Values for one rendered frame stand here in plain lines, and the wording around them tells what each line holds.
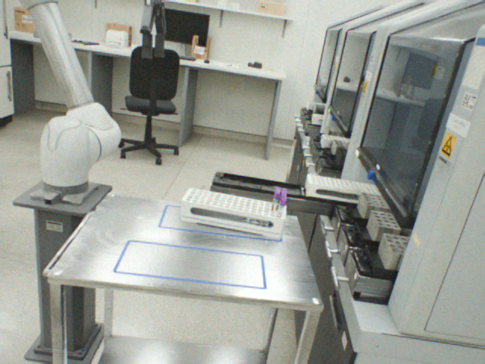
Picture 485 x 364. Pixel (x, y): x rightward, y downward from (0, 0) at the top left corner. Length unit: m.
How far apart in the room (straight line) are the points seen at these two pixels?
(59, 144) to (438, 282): 1.19
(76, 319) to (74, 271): 0.85
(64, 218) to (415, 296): 1.15
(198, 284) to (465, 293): 0.61
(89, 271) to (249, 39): 4.22
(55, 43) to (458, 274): 1.47
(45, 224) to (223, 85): 3.70
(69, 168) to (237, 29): 3.70
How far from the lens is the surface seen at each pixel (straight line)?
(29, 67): 5.59
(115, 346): 1.59
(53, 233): 1.63
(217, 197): 1.24
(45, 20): 1.73
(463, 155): 0.93
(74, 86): 1.70
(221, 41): 5.00
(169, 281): 0.96
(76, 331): 1.87
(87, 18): 5.38
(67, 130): 1.51
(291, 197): 1.52
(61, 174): 1.54
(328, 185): 1.55
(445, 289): 1.07
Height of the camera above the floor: 1.38
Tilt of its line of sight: 22 degrees down
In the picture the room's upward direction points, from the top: 9 degrees clockwise
